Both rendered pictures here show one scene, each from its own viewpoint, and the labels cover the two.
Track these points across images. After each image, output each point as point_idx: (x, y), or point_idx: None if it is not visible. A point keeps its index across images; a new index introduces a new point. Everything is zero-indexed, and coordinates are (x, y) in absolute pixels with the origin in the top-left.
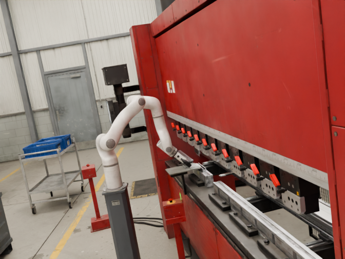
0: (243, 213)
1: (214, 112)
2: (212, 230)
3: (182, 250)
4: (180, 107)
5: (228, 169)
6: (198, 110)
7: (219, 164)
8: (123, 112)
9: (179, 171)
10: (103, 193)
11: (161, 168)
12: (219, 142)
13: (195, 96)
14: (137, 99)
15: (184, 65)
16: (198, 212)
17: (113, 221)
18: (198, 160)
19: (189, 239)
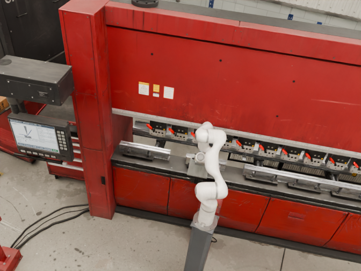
0: (298, 182)
1: (295, 129)
2: (262, 199)
3: None
4: (185, 113)
5: None
6: (250, 123)
7: (185, 142)
8: (217, 154)
9: (205, 170)
10: (213, 232)
11: (109, 166)
12: (290, 147)
13: (250, 113)
14: (225, 136)
15: (233, 85)
16: (230, 192)
17: (208, 245)
18: (122, 139)
19: None
